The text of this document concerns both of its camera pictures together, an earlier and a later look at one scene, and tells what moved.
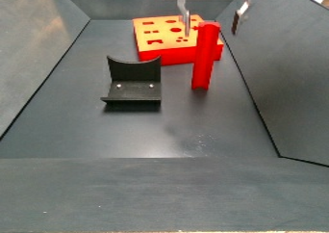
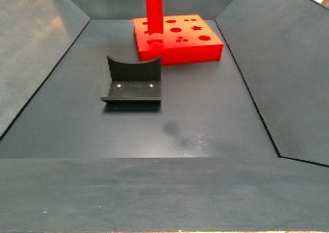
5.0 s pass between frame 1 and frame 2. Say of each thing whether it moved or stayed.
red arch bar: moved
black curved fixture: stayed
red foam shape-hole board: stayed
